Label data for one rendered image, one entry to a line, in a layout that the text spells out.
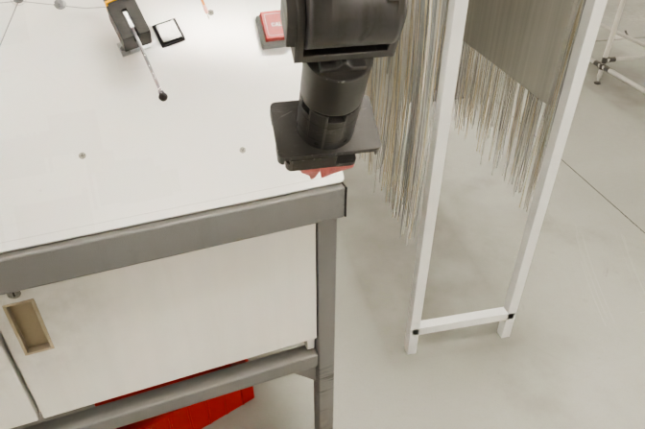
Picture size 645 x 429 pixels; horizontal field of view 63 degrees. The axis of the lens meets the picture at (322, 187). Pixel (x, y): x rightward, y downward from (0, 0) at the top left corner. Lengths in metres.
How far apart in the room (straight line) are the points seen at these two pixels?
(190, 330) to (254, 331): 0.13
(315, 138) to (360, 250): 1.62
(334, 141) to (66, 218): 0.49
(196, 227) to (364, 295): 1.15
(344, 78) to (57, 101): 0.58
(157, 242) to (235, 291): 0.22
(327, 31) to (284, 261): 0.68
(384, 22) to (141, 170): 0.57
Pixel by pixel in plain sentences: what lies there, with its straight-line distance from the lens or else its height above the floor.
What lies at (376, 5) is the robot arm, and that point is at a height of 1.27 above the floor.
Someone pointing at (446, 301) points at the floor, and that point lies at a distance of 1.95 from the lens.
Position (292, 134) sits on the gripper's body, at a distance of 0.52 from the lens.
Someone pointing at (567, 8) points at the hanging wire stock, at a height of 1.02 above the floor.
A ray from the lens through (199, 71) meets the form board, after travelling 0.92.
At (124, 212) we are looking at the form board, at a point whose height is 0.89.
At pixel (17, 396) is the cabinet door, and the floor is 0.53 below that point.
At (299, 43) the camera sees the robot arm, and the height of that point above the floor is 1.24.
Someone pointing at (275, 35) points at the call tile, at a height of 1.08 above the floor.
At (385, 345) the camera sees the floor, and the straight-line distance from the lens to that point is 1.78.
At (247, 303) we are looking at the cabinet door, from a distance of 1.05.
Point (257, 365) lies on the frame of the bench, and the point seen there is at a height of 0.40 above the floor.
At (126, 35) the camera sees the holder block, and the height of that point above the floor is 1.12.
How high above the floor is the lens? 1.37
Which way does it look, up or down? 34 degrees down
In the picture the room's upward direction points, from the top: straight up
